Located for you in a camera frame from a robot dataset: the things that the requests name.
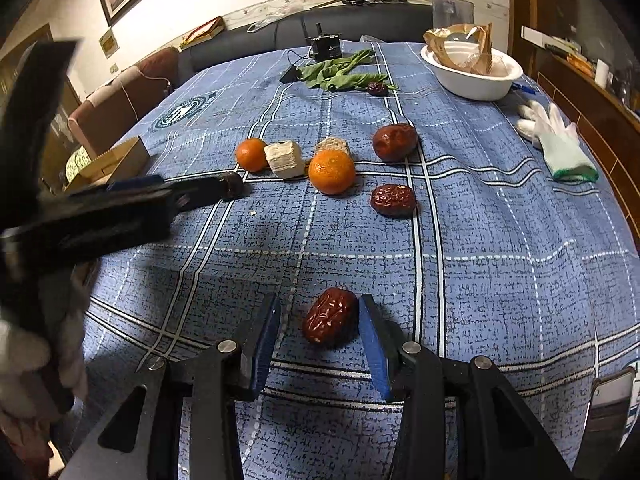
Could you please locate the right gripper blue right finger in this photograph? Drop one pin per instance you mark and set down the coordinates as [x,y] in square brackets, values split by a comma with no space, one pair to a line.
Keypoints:
[390,367]

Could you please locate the orange tangerine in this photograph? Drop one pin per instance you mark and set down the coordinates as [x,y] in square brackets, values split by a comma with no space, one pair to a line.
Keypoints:
[331,172]
[250,155]

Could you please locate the small dark date near greens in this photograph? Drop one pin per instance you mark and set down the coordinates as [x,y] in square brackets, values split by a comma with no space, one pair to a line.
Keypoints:
[378,88]

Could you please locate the red gift box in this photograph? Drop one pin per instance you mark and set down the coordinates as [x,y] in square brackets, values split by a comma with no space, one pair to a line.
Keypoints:
[202,33]

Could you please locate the round beige sugarcane piece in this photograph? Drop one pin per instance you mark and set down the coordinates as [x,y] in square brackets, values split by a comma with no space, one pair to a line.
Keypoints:
[332,143]

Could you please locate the small wall plaque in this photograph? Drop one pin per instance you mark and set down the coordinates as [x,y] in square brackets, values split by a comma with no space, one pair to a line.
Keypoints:
[108,43]

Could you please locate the left white-gloved hand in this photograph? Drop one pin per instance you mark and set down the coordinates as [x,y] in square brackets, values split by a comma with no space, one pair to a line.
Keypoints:
[22,352]

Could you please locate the wooden sideboard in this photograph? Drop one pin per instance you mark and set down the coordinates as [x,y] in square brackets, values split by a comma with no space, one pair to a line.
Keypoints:
[609,130]

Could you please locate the black leather sofa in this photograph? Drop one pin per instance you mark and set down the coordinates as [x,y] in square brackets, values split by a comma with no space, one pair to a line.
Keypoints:
[390,22]

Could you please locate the white work glove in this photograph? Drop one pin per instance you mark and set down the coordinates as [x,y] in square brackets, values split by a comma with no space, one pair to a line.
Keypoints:
[546,129]

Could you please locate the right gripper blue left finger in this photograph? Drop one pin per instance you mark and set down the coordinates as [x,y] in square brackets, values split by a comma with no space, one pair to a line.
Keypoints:
[257,338]

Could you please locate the small black adapter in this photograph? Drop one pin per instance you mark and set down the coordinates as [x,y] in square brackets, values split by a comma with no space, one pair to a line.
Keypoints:
[292,74]

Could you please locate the black electronic device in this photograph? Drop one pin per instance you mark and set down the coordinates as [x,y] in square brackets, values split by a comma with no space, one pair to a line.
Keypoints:
[324,46]

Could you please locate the brown paper bag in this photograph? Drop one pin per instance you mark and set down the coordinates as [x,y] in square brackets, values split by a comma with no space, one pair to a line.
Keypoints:
[465,47]

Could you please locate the green patterned cushion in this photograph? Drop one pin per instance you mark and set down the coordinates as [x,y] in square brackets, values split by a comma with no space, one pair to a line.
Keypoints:
[78,160]

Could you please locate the cardboard box tray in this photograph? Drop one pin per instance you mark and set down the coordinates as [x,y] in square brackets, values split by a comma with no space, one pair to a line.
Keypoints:
[124,161]

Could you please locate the brown armchair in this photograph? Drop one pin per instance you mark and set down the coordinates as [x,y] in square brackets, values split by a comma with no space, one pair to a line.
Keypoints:
[114,108]

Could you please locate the green leafy vegetable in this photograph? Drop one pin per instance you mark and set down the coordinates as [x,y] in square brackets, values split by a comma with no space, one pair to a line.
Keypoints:
[339,74]

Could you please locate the red date pair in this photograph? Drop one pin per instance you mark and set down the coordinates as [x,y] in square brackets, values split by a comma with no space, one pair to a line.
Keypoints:
[393,201]
[331,319]

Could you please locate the white bowl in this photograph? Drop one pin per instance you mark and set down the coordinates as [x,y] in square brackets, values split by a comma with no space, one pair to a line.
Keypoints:
[484,88]

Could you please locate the wooden glass cabinet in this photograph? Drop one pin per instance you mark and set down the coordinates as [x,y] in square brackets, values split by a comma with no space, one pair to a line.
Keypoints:
[29,112]

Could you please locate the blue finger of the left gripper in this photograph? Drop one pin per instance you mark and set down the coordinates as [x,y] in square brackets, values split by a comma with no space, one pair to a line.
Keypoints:
[186,194]

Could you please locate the beige sugarcane chunk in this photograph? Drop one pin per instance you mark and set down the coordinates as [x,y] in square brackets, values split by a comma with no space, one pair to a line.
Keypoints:
[285,159]

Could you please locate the blue plaid tablecloth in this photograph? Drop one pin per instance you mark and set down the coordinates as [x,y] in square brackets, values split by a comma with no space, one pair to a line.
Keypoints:
[498,259]

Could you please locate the dark avocado-like fruit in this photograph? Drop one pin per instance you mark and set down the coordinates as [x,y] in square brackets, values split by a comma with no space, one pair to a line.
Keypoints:
[233,185]

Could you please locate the smooth red date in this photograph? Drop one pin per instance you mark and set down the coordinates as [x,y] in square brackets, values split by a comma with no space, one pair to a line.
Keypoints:
[394,142]

